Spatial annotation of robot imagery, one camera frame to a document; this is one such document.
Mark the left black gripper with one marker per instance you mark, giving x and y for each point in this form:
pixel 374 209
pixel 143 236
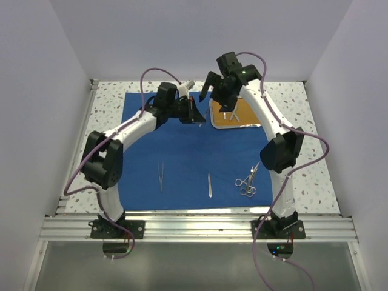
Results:
pixel 193 114

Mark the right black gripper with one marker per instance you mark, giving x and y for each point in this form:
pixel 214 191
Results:
pixel 228 103

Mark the steel tray with orange mat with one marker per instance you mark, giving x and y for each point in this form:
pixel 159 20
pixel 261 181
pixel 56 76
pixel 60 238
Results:
pixel 242 109

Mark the blue surgical drape cloth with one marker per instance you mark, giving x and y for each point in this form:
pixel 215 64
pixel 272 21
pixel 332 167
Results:
pixel 189 153

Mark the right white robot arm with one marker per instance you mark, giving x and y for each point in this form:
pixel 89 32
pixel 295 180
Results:
pixel 283 140

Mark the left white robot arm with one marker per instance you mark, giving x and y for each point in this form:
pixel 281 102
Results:
pixel 103 157

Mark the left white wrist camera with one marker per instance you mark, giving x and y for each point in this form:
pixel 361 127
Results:
pixel 184 88

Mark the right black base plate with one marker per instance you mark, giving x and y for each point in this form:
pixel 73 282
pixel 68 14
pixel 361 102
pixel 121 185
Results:
pixel 282 228

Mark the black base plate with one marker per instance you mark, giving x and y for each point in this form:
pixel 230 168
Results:
pixel 282 228
pixel 123 228

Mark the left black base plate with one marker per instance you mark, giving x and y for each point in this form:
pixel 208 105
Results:
pixel 123 228

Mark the aluminium mounting rail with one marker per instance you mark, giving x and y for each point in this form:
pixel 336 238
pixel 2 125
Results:
pixel 203 228

